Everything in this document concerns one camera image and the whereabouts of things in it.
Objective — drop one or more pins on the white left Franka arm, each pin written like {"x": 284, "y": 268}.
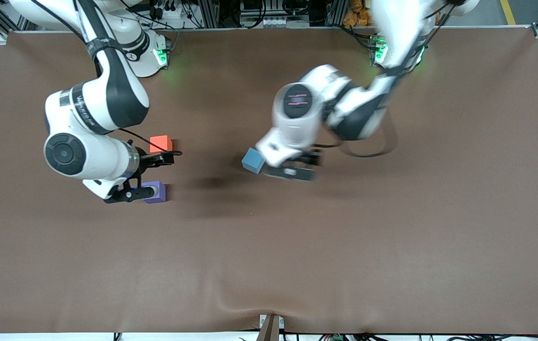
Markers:
{"x": 297, "y": 123}

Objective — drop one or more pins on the blue foam cube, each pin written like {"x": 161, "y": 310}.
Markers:
{"x": 252, "y": 161}

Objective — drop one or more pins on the silver metal bracket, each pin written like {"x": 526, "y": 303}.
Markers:
{"x": 262, "y": 322}

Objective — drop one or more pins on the brown table cover sheet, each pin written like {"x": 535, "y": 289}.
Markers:
{"x": 268, "y": 260}

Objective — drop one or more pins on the green terminal connector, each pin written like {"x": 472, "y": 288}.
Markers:
{"x": 337, "y": 337}

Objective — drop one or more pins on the orange foam cube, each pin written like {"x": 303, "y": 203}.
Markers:
{"x": 159, "y": 143}

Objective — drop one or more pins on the purple foam cube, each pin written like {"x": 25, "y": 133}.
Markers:
{"x": 162, "y": 195}

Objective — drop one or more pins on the white power strip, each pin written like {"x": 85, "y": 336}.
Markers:
{"x": 174, "y": 12}

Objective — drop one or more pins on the grey electrical unit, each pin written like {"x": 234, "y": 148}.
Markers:
{"x": 273, "y": 21}

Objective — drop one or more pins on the orange packets pile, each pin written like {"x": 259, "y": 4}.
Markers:
{"x": 356, "y": 16}

